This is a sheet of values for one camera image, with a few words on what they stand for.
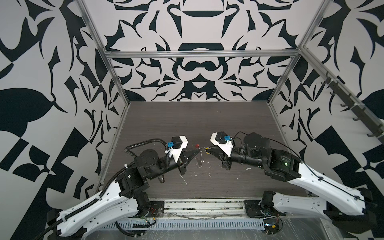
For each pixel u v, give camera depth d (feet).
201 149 1.87
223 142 1.54
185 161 1.75
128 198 1.55
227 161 1.60
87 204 1.40
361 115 1.81
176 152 1.60
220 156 1.73
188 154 1.72
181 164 1.64
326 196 1.36
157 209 2.41
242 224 2.34
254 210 2.40
